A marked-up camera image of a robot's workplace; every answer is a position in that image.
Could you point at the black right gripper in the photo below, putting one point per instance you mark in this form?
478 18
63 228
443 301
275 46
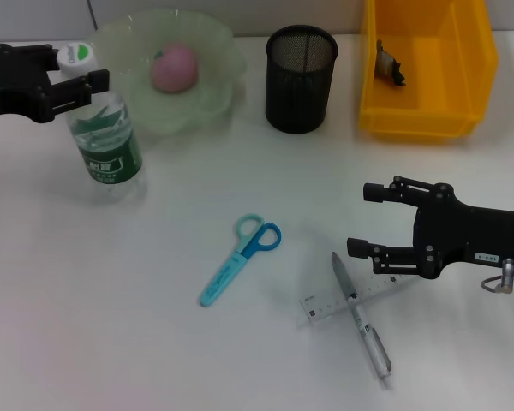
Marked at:
475 235

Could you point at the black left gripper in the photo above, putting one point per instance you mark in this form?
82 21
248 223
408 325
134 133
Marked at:
13 85

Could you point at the clear bottle with green label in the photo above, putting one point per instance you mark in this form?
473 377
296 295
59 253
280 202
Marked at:
107 158

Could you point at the pink peach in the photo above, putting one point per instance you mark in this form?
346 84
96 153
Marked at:
173 68

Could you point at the green plastic wrapper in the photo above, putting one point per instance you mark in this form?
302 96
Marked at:
387 64

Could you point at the clear plastic ruler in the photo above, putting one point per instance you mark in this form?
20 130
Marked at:
325 306

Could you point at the blue and teal scissors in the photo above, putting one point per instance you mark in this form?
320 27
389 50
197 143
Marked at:
250 242

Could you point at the silver white pen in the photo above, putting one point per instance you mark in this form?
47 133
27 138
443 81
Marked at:
374 342

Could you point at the translucent green fruit plate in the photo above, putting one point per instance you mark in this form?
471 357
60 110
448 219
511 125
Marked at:
197 107

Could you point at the black mesh pen holder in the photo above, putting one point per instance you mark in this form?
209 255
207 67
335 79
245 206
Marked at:
300 94

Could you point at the yellow plastic bin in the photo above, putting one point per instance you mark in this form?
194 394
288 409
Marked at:
445 73

